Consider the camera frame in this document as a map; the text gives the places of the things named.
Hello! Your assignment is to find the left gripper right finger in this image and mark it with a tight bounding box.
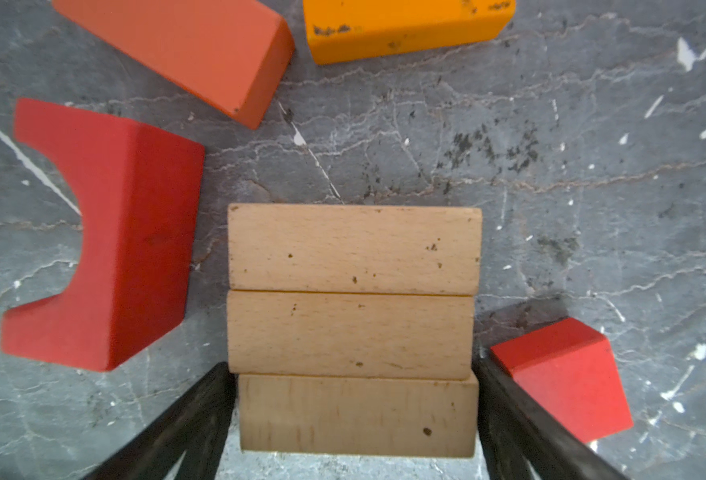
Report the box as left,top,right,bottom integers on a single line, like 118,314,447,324
475,358,625,479

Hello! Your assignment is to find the small red cube block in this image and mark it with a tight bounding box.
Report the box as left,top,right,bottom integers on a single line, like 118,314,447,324
491,318,634,443

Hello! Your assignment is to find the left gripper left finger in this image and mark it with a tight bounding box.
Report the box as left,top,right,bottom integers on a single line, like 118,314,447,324
86,362,236,479

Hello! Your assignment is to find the natural wood block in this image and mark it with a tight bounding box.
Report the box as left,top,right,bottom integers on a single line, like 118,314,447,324
238,374,479,458
227,203,483,296
227,290,475,380

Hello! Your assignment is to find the red arch wood block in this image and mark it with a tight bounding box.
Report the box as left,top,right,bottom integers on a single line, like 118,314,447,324
0,98,205,372

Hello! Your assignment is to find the yellow-orange wood block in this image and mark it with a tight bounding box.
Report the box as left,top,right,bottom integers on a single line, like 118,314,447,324
303,0,516,65

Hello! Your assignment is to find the orange-red wood block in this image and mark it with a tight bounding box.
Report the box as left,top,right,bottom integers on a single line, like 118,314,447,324
53,0,295,129

